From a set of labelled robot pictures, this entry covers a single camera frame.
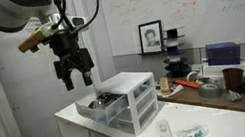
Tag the small wooden block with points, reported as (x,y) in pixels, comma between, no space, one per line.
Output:
(164,85)

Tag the clear top drawer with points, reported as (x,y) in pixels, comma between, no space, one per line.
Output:
(97,109)

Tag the white plastic wall plate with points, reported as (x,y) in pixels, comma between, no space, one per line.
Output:
(164,129)

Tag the orange handled tool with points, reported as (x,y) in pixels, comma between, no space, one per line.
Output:
(187,83)

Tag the white three-drawer organizer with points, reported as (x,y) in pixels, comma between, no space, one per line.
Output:
(139,88)

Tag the clear bag green parts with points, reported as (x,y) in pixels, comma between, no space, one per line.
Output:
(199,131)

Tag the white shelf table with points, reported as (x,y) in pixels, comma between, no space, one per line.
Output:
(220,123)

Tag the crumpled foil piece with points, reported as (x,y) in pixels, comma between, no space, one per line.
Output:
(233,96)

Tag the stack of filament spools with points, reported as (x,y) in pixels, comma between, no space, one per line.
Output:
(175,62)

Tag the dark red plastic cup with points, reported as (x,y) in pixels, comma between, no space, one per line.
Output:
(233,79)

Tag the framed portrait picture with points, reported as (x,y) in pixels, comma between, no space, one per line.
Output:
(150,35)

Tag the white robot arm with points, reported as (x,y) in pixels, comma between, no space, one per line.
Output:
(15,14)

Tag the wrist camera with tan mount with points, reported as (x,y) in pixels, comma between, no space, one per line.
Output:
(44,32)

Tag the white box under blue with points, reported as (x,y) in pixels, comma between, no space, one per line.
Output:
(216,70)

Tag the grey duct tape roll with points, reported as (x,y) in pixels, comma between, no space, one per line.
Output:
(210,90)

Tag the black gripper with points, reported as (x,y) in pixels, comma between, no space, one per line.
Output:
(71,56)

